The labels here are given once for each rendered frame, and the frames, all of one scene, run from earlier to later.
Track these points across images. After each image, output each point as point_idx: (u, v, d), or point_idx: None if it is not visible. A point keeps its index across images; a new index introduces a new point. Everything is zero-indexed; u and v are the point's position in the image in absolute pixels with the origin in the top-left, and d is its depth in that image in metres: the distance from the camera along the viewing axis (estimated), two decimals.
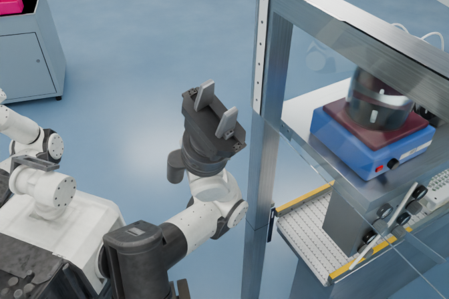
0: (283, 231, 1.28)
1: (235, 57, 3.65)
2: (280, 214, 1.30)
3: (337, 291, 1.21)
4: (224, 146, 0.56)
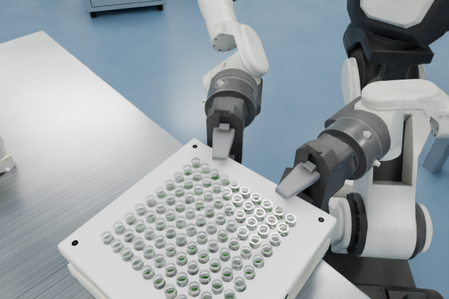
0: None
1: None
2: None
3: None
4: (234, 120, 0.56)
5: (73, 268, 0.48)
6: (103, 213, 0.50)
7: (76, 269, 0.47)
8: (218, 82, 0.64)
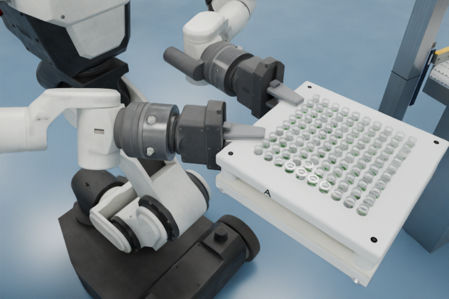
0: (444, 77, 1.10)
1: None
2: (438, 60, 1.12)
3: None
4: (224, 107, 0.56)
5: (373, 268, 0.46)
6: (325, 229, 0.46)
7: None
8: (150, 120, 0.55)
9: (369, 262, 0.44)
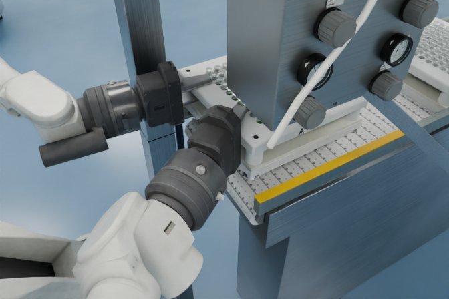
0: None
1: (205, 5, 3.12)
2: (192, 114, 0.77)
3: (278, 237, 0.68)
4: None
5: (357, 115, 0.69)
6: (340, 115, 0.63)
7: None
8: (203, 169, 0.48)
9: (360, 110, 0.67)
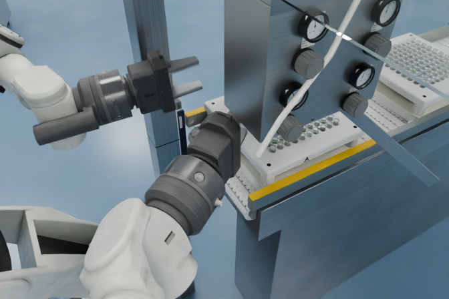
0: None
1: (205, 11, 3.23)
2: (194, 123, 0.88)
3: (270, 231, 0.78)
4: (214, 117, 0.56)
5: (355, 141, 0.81)
6: (340, 144, 0.75)
7: None
8: (201, 177, 0.49)
9: (358, 139, 0.79)
